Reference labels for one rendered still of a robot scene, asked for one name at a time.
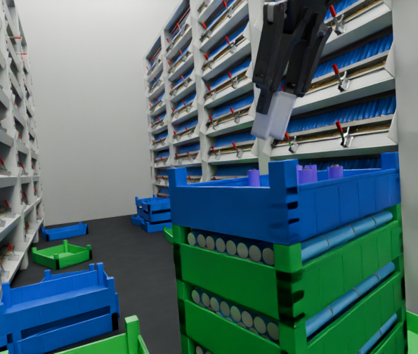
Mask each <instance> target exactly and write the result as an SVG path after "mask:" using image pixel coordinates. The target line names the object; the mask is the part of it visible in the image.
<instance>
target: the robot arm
mask: <svg viewBox="0 0 418 354"><path fill-rule="evenodd" d="M329 1H331V0H280V1H278V2H265V4H264V5H263V27H262V31H261V38H260V42H259V48H258V52H257V56H256V62H255V66H254V73H253V77H252V82H253V83H255V85H256V88H258V89H261V91H260V94H259V99H258V103H257V105H256V115H255V118H254V123H253V126H252V131H251V135H253V136H256V137H258V138H261V139H263V140H268V136H272V137H274V138H277V139H279V140H283V138H284V136H285V132H286V129H287V125H288V123H289V118H290V116H291V113H292V110H293V106H294V104H295V100H296V97H300V98H302V97H304V95H305V93H307V92H308V90H309V87H310V85H311V82H312V79H313V76H314V74H315V71H316V68H317V66H318V63H319V60H320V56H321V55H322V51H323V48H324V47H325V44H326V42H327V40H328V39H329V36H330V35H331V33H332V27H328V26H326V24H325V22H324V19H325V15H326V7H327V3H328V2H329ZM300 40H306V41H300ZM288 61H289V64H288V68H287V75H286V79H285V85H284V90H283V91H284V92H283V91H279V92H277V88H278V86H279V84H280V81H281V79H282V76H283V74H284V71H285V68H286V66H287V63H288Z"/></svg>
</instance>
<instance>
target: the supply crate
mask: <svg viewBox="0 0 418 354"><path fill-rule="evenodd" d="M296 165H299V162H298V159H287V160H281V161H271V162H269V163H268V174H266V175H260V176H259V180H260V187H249V180H248V177H241V178H230V179H224V180H217V181H206V182H200V183H188V184H187V175H186V168H185V167H181V168H171V169H168V179H169V198H170V207H171V224H174V225H182V226H185V227H190V228H197V229H201V230H208V231H212V232H219V233H223V234H227V235H234V236H239V237H246V238H250V239H254V240H261V241H265V242H272V243H276V244H283V245H288V246H290V245H292V244H296V243H297V242H300V241H303V240H306V239H308V238H310V237H313V236H316V235H319V234H321V233H323V232H327V231H328V230H331V229H334V228H337V227H339V226H341V225H344V224H347V223H350V222H352V221H355V220H357V219H359V218H362V217H365V216H368V215H370V214H373V213H375V212H378V211H381V210H383V209H386V208H388V207H392V206H393V205H396V204H399V203H401V195H400V169H399V154H398V152H386V153H381V169H348V170H343V177H341V178H333V179H329V180H328V171H317V175H318V181H316V182H312V183H304V184H299V185H297V177H296Z"/></svg>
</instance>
